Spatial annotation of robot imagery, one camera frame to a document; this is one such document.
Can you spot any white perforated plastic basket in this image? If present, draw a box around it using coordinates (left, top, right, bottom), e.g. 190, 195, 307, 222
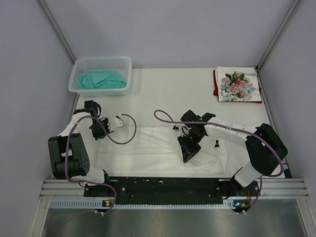
68, 56, 132, 97

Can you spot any teal green t-shirt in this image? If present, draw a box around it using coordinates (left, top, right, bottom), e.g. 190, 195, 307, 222
76, 70, 127, 90

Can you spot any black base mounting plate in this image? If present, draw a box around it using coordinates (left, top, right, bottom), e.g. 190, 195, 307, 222
84, 177, 260, 205

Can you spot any aluminium frame post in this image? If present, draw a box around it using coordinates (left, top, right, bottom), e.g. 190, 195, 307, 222
37, 0, 77, 64
256, 0, 303, 72

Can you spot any folded red t-shirt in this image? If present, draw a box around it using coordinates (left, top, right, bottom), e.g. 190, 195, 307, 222
213, 70, 262, 104

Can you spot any left aluminium frame post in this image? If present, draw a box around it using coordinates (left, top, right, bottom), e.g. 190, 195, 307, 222
37, 0, 77, 64

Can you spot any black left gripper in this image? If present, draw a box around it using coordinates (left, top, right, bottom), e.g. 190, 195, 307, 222
89, 118, 114, 141

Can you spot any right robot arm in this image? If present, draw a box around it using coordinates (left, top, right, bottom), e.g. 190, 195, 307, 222
177, 110, 288, 196

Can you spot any white slotted cable duct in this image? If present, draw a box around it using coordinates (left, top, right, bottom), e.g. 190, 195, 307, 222
50, 199, 246, 210

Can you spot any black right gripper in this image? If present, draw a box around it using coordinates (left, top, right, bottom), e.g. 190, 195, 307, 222
177, 131, 204, 163

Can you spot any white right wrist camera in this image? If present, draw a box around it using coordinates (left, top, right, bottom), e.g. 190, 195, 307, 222
172, 124, 191, 136

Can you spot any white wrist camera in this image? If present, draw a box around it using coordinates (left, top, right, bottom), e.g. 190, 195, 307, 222
108, 116, 124, 132
172, 124, 191, 136

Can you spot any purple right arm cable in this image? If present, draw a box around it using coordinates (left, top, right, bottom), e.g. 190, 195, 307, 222
154, 110, 285, 213

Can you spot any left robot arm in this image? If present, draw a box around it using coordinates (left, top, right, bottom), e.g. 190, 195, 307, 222
48, 100, 112, 196

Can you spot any right aluminium frame post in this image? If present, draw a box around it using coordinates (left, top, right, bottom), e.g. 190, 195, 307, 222
256, 0, 303, 72

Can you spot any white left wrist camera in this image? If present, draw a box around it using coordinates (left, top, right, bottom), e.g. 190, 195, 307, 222
108, 116, 124, 132

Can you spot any white t-shirt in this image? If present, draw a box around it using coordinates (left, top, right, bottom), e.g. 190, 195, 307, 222
96, 127, 228, 177

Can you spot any aluminium front frame rail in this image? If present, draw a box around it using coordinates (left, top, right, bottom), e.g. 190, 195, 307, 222
39, 178, 309, 199

